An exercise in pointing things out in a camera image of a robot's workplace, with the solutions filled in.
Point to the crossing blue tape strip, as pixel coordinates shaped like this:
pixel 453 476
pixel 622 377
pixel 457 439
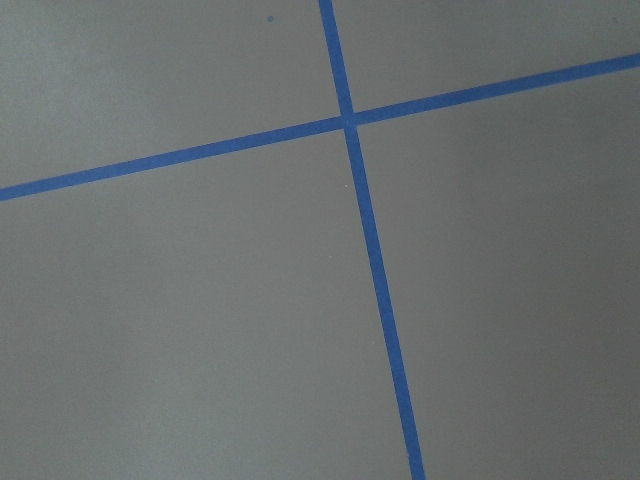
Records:
pixel 386 312

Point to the long blue tape strip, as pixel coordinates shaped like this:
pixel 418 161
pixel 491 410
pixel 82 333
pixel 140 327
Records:
pixel 280 135

